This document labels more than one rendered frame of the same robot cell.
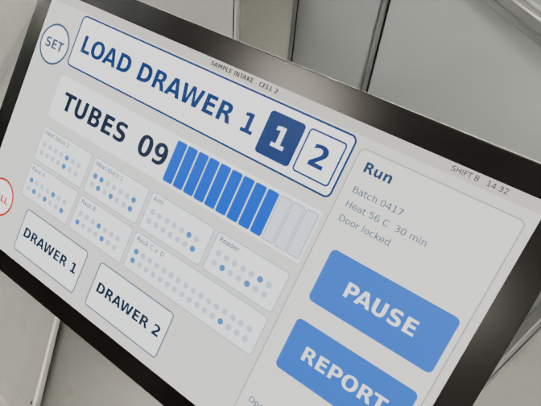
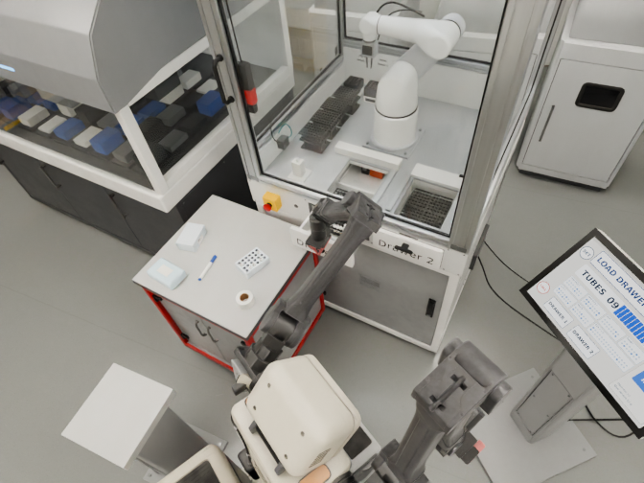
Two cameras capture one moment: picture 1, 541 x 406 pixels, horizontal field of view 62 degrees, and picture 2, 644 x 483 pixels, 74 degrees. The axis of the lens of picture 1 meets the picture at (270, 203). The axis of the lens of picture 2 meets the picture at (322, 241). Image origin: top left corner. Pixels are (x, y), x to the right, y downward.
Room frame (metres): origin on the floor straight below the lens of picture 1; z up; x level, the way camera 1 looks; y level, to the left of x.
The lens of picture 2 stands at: (-0.68, 0.30, 2.27)
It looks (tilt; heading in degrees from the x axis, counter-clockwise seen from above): 51 degrees down; 44
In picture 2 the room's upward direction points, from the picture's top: 7 degrees counter-clockwise
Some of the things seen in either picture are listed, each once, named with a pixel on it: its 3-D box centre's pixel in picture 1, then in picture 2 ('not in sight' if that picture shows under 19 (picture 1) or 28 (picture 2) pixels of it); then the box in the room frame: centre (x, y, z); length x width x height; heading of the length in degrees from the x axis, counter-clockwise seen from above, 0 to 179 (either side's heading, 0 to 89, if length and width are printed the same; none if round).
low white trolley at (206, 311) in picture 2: not in sight; (244, 300); (-0.11, 1.45, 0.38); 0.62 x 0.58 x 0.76; 100
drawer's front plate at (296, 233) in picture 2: not in sight; (321, 246); (0.11, 1.07, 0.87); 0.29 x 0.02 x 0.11; 100
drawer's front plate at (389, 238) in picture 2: not in sight; (406, 247); (0.31, 0.79, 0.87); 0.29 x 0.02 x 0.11; 100
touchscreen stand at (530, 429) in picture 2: not in sight; (553, 393); (0.27, 0.06, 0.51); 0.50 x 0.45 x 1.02; 149
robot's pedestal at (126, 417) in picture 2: not in sight; (157, 439); (-0.82, 1.26, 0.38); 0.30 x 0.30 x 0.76; 16
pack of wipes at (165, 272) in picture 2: not in sight; (167, 273); (-0.34, 1.58, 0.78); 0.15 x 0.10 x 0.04; 95
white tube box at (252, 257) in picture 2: not in sight; (252, 263); (-0.08, 1.32, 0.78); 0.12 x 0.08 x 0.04; 172
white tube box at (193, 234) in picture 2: not in sight; (192, 237); (-0.14, 1.65, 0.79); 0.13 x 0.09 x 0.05; 24
